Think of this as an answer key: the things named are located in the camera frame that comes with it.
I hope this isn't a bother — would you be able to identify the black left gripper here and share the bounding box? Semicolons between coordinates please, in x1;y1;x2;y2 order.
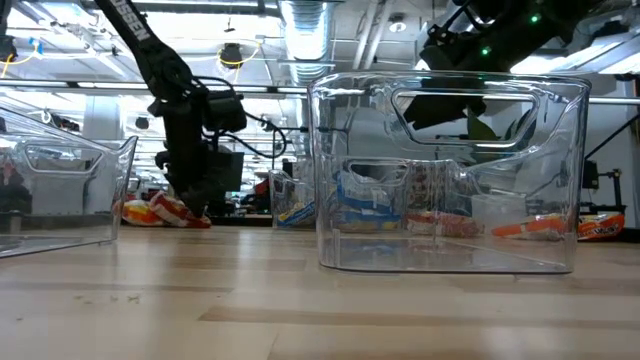
154;97;216;217

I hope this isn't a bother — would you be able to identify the orange Maruchan noodle pack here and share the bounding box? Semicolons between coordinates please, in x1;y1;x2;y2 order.
577;212;626;242
148;191;213;230
121;198;166;227

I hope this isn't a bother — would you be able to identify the red Maruchan noodle pack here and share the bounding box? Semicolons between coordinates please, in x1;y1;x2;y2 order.
405;209;484;239

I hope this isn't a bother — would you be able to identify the blue white noodle pack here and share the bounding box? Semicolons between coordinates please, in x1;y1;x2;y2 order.
333;168;404;232

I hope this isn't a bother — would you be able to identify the orange-red Maruchan noodle pack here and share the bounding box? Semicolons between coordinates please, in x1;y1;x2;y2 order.
490;213;579;240

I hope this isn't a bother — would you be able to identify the green artificial plant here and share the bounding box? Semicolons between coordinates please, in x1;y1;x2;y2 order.
464;104;534;144

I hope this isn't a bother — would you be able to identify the black computer monitor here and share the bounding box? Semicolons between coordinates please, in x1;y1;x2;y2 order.
207;151;246;194

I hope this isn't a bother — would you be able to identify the clear plastic storage bin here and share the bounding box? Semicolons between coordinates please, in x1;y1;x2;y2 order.
307;71;592;276
266;168;317;230
0;97;139;260

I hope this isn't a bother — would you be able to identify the black boom stand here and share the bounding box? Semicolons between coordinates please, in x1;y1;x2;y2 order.
259;115;309;171

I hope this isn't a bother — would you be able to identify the black round ceiling device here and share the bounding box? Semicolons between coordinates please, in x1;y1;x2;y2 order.
218;42;245;70

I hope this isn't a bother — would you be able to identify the long ceiling light bar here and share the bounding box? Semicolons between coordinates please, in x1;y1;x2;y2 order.
0;78;309;97

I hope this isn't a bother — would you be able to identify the black ceiling junction box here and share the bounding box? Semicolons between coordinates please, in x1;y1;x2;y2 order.
0;34;19;64

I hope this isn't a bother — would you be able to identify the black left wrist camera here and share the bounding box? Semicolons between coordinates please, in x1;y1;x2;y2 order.
201;88;249;135

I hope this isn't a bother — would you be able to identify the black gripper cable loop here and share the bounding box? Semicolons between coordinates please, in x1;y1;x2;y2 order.
219;112;289;161

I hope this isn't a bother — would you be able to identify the silver ribbed ventilation duct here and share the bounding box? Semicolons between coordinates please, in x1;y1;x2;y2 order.
277;0;334;86

